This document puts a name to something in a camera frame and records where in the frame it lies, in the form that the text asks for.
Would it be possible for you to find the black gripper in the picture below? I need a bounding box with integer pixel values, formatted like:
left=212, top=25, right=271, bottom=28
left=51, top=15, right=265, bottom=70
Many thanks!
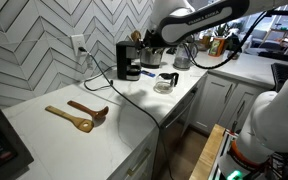
left=137, top=29, right=163, bottom=51

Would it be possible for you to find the black silver coffee maker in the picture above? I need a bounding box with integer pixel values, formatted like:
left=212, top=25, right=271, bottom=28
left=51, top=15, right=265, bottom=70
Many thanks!
left=115, top=44, right=142, bottom=82

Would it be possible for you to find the wooden cart top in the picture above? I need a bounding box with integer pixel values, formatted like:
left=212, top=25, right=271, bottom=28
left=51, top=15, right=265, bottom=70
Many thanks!
left=188, top=123, right=226, bottom=180

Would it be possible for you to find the steel utensil holder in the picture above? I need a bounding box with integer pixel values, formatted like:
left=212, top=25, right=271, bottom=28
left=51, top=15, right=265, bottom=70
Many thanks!
left=139, top=46, right=165, bottom=70

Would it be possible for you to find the blue snack packet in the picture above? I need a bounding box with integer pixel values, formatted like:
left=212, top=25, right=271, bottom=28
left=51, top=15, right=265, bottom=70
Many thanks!
left=140, top=69, right=157, bottom=79

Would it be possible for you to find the orange green carton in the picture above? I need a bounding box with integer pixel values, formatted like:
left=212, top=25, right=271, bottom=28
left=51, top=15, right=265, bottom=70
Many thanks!
left=207, top=35, right=226, bottom=57

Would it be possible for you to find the potted green plant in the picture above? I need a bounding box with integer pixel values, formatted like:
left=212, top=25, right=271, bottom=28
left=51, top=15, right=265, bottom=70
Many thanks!
left=213, top=22, right=233, bottom=38

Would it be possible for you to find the white cabinet door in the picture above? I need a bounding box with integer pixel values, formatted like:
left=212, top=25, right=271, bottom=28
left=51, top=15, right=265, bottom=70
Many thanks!
left=192, top=73, right=239, bottom=134
left=217, top=83, right=268, bottom=134

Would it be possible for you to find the dishwasher front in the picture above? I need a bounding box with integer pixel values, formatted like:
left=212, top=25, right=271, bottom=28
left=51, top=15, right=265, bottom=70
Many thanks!
left=160, top=84, right=200, bottom=138

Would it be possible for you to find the dark wooden spoon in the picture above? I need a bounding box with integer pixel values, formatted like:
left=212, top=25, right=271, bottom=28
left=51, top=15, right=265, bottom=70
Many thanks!
left=66, top=99, right=110, bottom=121

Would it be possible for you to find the black cooktop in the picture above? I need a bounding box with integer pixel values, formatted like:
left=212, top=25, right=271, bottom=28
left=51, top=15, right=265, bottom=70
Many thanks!
left=270, top=62, right=288, bottom=93

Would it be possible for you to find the black cord with plug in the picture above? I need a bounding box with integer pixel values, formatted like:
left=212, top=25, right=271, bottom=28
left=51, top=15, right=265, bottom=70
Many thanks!
left=83, top=64, right=116, bottom=93

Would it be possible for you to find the long thin power cable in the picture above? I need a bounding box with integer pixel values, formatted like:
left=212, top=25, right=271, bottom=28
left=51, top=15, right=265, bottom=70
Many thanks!
left=78, top=46, right=175, bottom=180

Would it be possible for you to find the silver dishwasher handle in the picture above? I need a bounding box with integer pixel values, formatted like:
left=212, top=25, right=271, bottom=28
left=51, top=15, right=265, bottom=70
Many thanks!
left=162, top=87, right=198, bottom=129

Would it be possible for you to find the white wall outlet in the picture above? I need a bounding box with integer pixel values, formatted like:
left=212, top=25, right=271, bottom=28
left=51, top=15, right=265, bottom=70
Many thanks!
left=70, top=34, right=87, bottom=57

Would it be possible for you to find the cabinet door handle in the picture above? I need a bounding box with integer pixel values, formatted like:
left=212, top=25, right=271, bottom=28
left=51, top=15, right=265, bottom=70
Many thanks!
left=236, top=99, right=247, bottom=122
left=224, top=83, right=234, bottom=104

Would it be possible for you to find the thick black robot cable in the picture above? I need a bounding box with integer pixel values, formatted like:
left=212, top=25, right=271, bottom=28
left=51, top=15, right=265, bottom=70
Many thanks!
left=183, top=9, right=288, bottom=71

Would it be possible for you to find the gold drawer handle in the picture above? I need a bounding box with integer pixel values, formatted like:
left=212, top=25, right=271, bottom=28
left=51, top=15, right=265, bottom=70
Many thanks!
left=126, top=147, right=152, bottom=177

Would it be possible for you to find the metal robot cart frame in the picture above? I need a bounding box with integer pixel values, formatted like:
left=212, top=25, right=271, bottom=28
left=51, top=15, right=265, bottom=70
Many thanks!
left=210, top=128, right=243, bottom=180

